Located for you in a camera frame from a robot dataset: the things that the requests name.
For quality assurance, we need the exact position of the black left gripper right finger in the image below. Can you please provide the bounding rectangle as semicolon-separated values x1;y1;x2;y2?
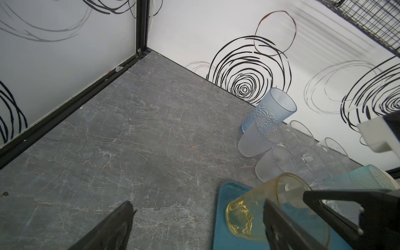
263;200;326;250

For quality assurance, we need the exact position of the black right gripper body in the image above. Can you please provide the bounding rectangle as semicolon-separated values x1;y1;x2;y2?
302;109;400;250

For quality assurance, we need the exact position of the teal plastic tray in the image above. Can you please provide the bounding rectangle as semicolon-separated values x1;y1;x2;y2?
212;181;354;250

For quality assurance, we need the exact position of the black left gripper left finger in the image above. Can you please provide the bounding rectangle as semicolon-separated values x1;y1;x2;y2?
70;201;136;250

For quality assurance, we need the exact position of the black corner frame post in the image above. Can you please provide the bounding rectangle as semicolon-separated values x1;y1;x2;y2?
136;0;150;55

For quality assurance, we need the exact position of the clear faceted glass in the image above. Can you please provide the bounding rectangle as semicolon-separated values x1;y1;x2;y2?
281;120;316;149
313;137;350;177

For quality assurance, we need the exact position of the frosted dotted plastic cup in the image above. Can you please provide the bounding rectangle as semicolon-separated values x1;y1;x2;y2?
238;116;283;157

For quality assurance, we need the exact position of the yellow transparent cup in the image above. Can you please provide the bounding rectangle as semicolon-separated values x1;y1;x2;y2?
226;173;330;246

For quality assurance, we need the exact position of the teal green plastic cup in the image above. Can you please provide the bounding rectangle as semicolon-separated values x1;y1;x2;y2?
326;165;400;190

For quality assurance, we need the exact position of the black wire basket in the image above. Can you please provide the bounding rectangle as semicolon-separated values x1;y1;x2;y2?
321;0;400;57

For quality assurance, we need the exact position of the light blue plastic cup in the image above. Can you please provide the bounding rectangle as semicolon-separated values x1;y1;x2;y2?
241;87;297;133

